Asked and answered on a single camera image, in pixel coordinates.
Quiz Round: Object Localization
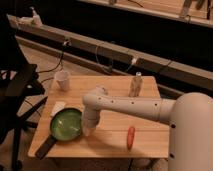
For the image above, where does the green ceramic bowl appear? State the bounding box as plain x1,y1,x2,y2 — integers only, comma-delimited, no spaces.
50,108,82,141

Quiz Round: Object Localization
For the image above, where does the orange carrot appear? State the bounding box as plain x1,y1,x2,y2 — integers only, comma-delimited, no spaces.
127,126,135,150

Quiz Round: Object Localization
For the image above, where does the white spray bottle on rail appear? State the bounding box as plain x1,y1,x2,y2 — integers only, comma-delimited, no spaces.
30,6,43,27

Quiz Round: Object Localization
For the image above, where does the black office chair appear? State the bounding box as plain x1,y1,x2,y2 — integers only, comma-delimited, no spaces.
0,11,47,171

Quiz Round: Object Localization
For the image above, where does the clear plastic bottle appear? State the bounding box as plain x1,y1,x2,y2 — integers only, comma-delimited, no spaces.
129,72,142,97

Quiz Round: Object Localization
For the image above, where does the black rectangular remote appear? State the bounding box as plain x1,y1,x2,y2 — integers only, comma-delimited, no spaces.
35,135,57,159

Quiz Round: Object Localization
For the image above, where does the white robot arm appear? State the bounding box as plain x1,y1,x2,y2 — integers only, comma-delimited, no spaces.
82,87,213,171

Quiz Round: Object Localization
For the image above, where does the long metal rail beam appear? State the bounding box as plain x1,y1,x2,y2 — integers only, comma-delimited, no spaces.
8,15,213,91

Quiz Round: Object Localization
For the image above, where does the white sponge block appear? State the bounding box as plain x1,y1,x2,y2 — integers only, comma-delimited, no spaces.
50,101,66,117

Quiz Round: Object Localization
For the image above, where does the white paper cup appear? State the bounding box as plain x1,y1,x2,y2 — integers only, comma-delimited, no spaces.
54,70,70,91

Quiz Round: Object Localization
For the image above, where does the wooden table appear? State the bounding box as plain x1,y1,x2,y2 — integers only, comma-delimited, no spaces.
28,76,169,158

